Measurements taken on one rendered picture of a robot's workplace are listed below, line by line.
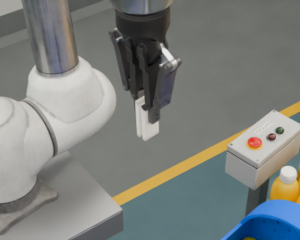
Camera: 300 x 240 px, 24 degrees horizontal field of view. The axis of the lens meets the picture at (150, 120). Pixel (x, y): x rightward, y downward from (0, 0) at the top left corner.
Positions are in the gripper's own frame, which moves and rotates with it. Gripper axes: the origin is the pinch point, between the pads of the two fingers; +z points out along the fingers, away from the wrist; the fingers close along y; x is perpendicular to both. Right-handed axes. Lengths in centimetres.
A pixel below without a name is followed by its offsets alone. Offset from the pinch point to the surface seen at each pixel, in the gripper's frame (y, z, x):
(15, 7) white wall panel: 254, 139, -123
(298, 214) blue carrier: -9, 39, -32
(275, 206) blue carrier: -4, 41, -31
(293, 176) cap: 5, 51, -50
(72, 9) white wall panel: 247, 153, -157
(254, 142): 20, 51, -53
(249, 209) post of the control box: 21, 80, -55
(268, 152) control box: 15, 52, -53
